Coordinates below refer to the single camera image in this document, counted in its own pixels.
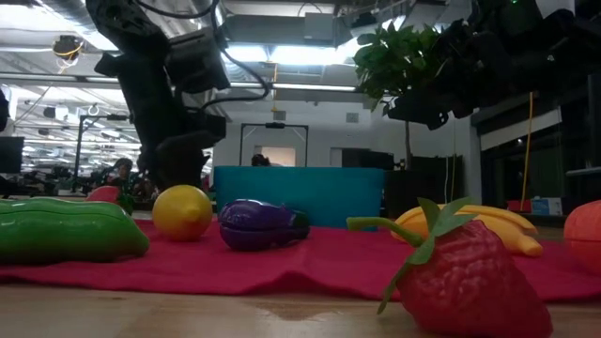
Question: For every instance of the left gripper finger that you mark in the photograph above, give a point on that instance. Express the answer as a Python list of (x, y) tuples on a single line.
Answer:
[(183, 164), (149, 166)]

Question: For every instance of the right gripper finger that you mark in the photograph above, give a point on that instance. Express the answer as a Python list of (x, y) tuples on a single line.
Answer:
[(418, 110)]

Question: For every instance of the yellow lemon toy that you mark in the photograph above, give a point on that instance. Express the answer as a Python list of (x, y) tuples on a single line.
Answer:
[(182, 213)]

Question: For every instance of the yellow banana toy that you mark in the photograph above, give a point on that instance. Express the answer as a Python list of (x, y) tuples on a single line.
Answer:
[(507, 230)]

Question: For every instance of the red strawberry toy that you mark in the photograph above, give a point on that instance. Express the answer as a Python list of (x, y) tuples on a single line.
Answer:
[(469, 281)]

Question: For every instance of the orange fruit toy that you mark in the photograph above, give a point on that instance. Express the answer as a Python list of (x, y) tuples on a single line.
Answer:
[(584, 235)]

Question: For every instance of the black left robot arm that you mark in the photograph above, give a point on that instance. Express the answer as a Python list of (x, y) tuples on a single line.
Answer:
[(127, 23)]

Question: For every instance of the blue plastic tupperware container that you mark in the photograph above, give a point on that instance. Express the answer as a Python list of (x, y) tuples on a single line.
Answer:
[(305, 192)]

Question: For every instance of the person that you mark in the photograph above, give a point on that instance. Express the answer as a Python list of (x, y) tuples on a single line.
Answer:
[(123, 166), (259, 160)]

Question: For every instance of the green artificial plant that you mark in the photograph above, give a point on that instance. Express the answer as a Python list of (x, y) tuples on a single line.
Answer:
[(394, 61)]

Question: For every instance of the black plant pot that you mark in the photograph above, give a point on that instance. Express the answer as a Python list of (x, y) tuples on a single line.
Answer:
[(413, 192)]

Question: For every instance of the purple eggplant toy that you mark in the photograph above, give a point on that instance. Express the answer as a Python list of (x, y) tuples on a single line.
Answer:
[(260, 225)]

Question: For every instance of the green cucumber toy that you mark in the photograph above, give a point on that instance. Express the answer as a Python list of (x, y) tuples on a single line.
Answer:
[(61, 230)]

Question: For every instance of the ceiling light strip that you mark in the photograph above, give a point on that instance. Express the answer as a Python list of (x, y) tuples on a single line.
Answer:
[(305, 87)]

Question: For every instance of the grey ceiling box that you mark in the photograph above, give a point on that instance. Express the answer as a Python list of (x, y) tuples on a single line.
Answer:
[(319, 26)]

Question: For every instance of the black monitor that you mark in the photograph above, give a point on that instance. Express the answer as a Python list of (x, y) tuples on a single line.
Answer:
[(11, 155)]

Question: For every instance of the ceiling light panel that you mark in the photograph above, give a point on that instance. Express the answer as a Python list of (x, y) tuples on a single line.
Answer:
[(282, 54)]

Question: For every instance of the red bin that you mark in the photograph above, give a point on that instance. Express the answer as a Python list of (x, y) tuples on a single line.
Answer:
[(519, 206)]

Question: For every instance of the blue white box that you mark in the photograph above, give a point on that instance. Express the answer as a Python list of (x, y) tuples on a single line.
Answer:
[(547, 206)]

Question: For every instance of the red cloth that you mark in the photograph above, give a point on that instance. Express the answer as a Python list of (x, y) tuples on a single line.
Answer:
[(328, 263)]

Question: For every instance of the black gantry frame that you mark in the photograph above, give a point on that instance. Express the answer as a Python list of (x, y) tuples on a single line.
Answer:
[(274, 125), (101, 117)]

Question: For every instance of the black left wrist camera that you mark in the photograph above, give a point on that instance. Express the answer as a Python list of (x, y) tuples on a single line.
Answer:
[(197, 61)]

